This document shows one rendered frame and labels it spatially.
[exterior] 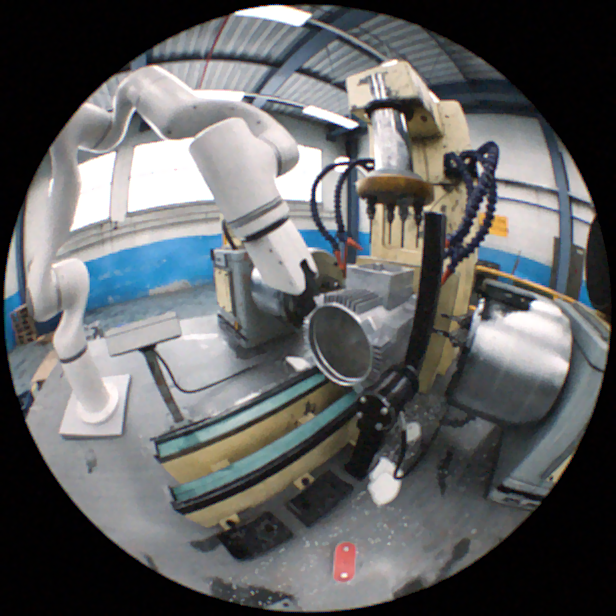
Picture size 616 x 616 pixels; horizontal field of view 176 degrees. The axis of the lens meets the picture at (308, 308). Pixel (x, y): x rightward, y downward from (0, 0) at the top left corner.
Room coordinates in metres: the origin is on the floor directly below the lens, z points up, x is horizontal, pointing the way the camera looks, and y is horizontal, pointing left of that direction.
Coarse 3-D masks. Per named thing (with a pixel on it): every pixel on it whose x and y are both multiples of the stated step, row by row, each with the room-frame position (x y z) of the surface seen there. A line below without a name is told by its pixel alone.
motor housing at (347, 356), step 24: (360, 288) 0.38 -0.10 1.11; (336, 312) 0.43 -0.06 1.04; (360, 312) 0.30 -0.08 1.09; (384, 312) 0.33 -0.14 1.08; (312, 336) 0.39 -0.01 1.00; (336, 336) 0.42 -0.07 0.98; (360, 336) 0.46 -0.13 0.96; (384, 336) 0.29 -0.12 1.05; (408, 336) 0.32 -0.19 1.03; (336, 360) 0.38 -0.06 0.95; (360, 360) 0.38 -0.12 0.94; (384, 360) 0.26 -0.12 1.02; (336, 384) 0.32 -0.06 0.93
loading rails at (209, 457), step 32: (288, 384) 0.32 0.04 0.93; (320, 384) 0.34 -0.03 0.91; (224, 416) 0.23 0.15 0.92; (256, 416) 0.24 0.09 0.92; (288, 416) 0.28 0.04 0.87; (320, 416) 0.24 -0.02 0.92; (352, 416) 0.25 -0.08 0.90; (160, 448) 0.13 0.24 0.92; (192, 448) 0.15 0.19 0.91; (224, 448) 0.18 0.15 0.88; (256, 448) 0.22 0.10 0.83; (288, 448) 0.18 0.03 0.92; (320, 448) 0.20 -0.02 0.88; (192, 480) 0.12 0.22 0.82; (224, 480) 0.10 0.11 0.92; (256, 480) 0.12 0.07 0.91; (288, 480) 0.15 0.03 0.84; (192, 512) 0.04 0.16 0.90; (224, 512) 0.06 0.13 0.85
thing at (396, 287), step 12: (360, 264) 0.44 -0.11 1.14; (372, 264) 0.47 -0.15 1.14; (384, 264) 0.47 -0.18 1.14; (348, 276) 0.41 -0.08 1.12; (360, 276) 0.39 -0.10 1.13; (372, 276) 0.37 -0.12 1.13; (384, 276) 0.35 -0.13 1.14; (396, 276) 0.35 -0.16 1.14; (408, 276) 0.39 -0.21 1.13; (372, 288) 0.37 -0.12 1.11; (384, 288) 0.35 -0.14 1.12; (396, 288) 0.36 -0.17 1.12; (408, 288) 0.40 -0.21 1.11; (384, 300) 0.34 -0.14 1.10; (396, 300) 0.36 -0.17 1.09; (408, 300) 0.40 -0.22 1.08
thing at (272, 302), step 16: (320, 256) 0.59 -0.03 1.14; (256, 272) 0.62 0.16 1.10; (320, 272) 0.59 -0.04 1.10; (336, 272) 0.63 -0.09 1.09; (256, 288) 0.59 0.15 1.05; (272, 288) 0.53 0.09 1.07; (320, 288) 0.59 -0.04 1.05; (336, 288) 0.58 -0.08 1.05; (256, 304) 0.62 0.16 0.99; (272, 304) 0.53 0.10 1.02; (288, 304) 0.51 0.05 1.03; (288, 320) 0.51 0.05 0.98; (304, 320) 0.54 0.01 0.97
